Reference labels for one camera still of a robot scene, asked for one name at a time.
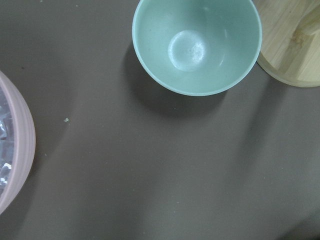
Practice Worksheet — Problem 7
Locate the pink bowl of ice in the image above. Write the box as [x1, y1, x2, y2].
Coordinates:
[0, 72, 36, 213]

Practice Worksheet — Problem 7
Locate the wooden cup tree stand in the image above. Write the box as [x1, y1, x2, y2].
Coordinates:
[253, 0, 320, 88]

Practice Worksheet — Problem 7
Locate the mint green bowl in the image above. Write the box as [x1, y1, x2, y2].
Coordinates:
[132, 0, 262, 97]

